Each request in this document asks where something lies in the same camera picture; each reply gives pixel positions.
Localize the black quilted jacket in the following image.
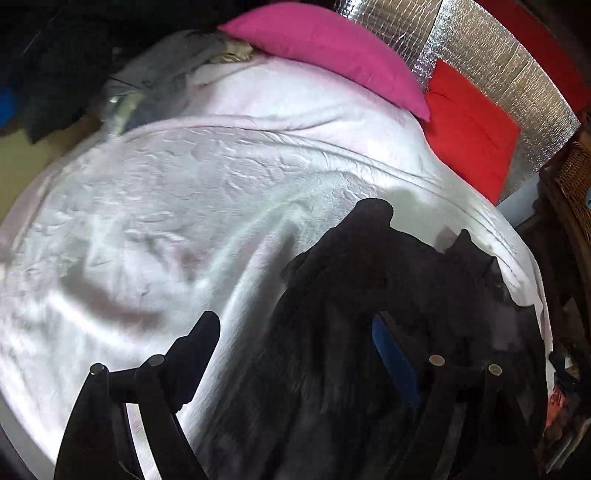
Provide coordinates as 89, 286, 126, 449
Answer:
198, 199, 547, 479

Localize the pink pillow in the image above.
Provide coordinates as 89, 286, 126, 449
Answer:
218, 2, 431, 121

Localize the black coat pile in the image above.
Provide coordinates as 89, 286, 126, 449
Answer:
1, 16, 111, 143

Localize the silver foil insulation board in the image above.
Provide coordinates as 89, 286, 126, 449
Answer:
335, 0, 580, 198

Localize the wicker basket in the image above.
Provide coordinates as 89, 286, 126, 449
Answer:
542, 141, 590, 243

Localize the red square pillow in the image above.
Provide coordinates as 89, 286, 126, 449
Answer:
422, 60, 520, 204

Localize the grey folded garment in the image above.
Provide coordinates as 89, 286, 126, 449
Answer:
94, 30, 256, 137

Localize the white pink bed blanket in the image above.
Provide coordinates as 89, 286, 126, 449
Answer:
1, 57, 551, 479

